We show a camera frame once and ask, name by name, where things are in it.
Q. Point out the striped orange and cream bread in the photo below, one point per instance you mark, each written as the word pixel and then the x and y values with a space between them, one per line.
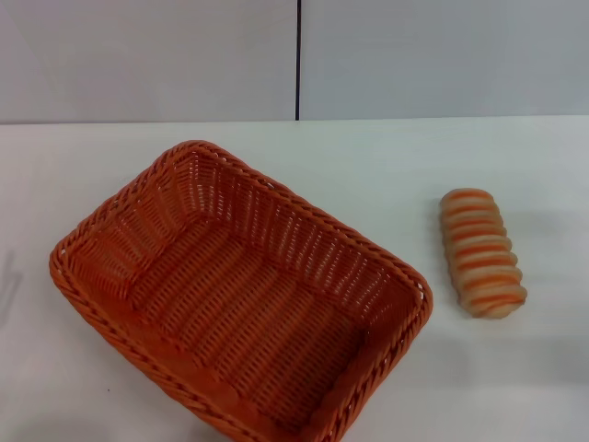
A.
pixel 483 253

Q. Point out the orange woven plastic basket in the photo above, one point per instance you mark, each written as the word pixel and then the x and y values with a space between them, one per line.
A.
pixel 239 294

